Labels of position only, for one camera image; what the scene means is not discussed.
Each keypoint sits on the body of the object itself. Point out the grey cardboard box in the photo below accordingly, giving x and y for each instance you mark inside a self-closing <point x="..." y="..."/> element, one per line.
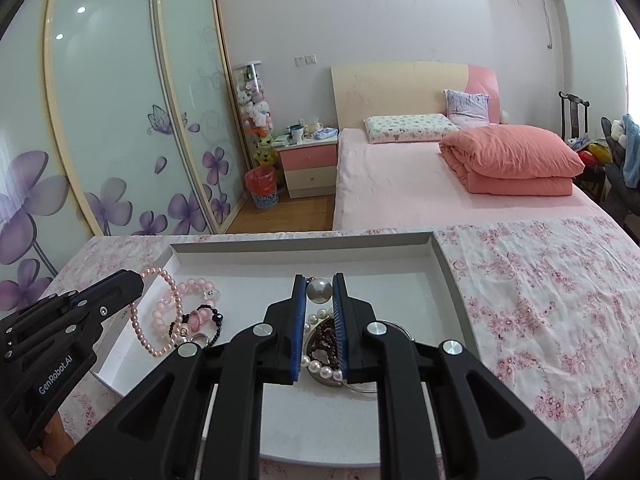
<point x="390" y="270"/>

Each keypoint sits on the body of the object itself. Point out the black padded chair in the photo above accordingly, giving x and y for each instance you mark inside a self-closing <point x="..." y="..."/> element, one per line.
<point x="617" y="195"/>

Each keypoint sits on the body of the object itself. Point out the pink and cream nightstand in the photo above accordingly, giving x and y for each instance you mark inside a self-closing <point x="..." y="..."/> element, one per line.
<point x="307" y="165"/>

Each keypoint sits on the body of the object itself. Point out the red and yellow toys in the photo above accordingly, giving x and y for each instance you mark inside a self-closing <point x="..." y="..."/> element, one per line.
<point x="595" y="152"/>

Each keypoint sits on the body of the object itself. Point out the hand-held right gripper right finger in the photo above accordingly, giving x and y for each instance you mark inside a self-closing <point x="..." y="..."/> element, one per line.
<point x="339" y="320"/>

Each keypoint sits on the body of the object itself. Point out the cream patterned pillow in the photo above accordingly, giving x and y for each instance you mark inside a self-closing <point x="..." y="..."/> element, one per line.
<point x="405" y="127"/>

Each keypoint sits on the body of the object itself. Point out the grey metal cuff bangle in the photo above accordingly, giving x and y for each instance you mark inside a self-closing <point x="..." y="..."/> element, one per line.
<point x="311" y="347"/>

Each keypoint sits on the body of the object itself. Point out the dark wooden chair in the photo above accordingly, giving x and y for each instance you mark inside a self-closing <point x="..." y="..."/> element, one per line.
<point x="572" y="115"/>

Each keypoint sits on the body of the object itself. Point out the purple and white pillow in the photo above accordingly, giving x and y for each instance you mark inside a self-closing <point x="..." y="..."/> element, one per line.
<point x="467" y="107"/>

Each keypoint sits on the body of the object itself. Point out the bed with pink sheet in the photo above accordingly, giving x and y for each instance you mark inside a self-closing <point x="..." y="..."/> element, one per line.
<point x="390" y="185"/>

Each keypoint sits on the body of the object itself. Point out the wardrobe with flower doors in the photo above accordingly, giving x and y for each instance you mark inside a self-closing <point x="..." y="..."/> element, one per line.
<point x="100" y="110"/>

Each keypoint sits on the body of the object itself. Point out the thin silver bangle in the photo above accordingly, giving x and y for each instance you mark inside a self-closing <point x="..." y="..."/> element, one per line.
<point x="362" y="388"/>

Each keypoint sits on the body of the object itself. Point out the white wall socket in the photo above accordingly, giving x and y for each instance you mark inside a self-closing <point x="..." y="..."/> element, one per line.
<point x="305" y="59"/>

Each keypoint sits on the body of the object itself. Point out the person's left hand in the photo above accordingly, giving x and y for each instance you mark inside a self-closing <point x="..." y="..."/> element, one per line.
<point x="50" y="440"/>

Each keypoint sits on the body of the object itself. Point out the folded salmon quilt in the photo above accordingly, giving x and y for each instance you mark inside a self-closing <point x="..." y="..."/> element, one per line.
<point x="505" y="157"/>

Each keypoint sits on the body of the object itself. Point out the bin with red bag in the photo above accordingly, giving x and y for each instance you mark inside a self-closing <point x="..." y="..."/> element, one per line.
<point x="261" y="187"/>

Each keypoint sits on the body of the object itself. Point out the cream and pink headboard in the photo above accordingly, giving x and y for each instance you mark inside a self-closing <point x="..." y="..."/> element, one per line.
<point x="400" y="90"/>

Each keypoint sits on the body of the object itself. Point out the pearl earring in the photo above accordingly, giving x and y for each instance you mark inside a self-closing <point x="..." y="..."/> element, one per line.
<point x="318" y="291"/>

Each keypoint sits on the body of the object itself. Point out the white mug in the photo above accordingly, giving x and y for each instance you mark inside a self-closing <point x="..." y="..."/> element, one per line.
<point x="297" y="135"/>

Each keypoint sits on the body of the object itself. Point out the blue cloth on nightstand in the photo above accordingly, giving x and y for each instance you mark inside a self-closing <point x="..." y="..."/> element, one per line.
<point x="325" y="134"/>

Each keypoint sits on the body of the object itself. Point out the white plush toy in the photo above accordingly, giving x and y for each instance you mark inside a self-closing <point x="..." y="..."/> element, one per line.
<point x="618" y="131"/>

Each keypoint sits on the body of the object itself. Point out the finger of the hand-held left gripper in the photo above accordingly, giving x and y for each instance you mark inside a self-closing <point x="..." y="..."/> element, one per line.
<point x="112" y="292"/>

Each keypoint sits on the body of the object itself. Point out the white wall pipe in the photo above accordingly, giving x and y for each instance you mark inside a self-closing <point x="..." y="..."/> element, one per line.
<point x="550" y="15"/>

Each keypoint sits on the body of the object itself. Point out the yellow green plush toy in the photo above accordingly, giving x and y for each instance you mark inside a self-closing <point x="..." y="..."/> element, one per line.
<point x="266" y="152"/>

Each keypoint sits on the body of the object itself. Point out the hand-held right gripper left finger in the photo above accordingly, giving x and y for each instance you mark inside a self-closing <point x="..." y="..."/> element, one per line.
<point x="299" y="330"/>

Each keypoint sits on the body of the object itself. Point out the clear plush toy display tube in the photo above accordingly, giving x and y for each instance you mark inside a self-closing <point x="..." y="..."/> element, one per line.
<point x="252" y="105"/>

